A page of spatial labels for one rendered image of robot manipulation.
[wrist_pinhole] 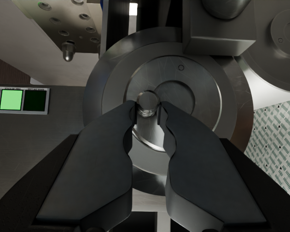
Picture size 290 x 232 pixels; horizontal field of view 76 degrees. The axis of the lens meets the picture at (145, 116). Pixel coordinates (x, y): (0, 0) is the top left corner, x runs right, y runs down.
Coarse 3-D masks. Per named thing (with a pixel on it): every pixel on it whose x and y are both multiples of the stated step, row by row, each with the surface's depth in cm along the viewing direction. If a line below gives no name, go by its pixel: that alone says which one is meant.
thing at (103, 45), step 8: (104, 0) 18; (112, 0) 20; (120, 0) 26; (104, 8) 17; (112, 8) 20; (120, 8) 27; (104, 16) 17; (112, 16) 20; (120, 16) 27; (104, 24) 17; (112, 24) 20; (120, 24) 27; (128, 24) 42; (104, 32) 17; (112, 32) 20; (120, 32) 27; (104, 40) 17; (112, 40) 21; (104, 48) 17
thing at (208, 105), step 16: (144, 64) 14; (160, 64) 14; (176, 64) 14; (192, 64) 14; (144, 80) 14; (160, 80) 14; (176, 80) 14; (192, 80) 14; (208, 80) 14; (128, 96) 14; (160, 96) 14; (176, 96) 14; (192, 96) 14; (208, 96) 14; (192, 112) 14; (208, 112) 14; (144, 128) 14; (160, 128) 14; (160, 144) 13
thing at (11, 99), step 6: (6, 90) 48; (12, 90) 48; (6, 96) 48; (12, 96) 48; (18, 96) 48; (6, 102) 48; (12, 102) 48; (18, 102) 48; (0, 108) 48; (6, 108) 48; (12, 108) 48; (18, 108) 48
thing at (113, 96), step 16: (144, 48) 16; (160, 48) 16; (176, 48) 16; (128, 64) 16; (208, 64) 16; (112, 80) 16; (128, 80) 16; (224, 80) 16; (112, 96) 16; (224, 96) 16; (224, 112) 16; (224, 128) 15; (144, 144) 15; (144, 160) 15; (160, 160) 15
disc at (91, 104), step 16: (144, 32) 17; (160, 32) 17; (176, 32) 17; (112, 48) 16; (128, 48) 16; (96, 64) 16; (112, 64) 16; (224, 64) 17; (96, 80) 16; (240, 80) 16; (96, 96) 16; (240, 96) 16; (96, 112) 16; (240, 112) 16; (240, 128) 16; (240, 144) 16; (144, 176) 15; (160, 176) 15; (160, 192) 15
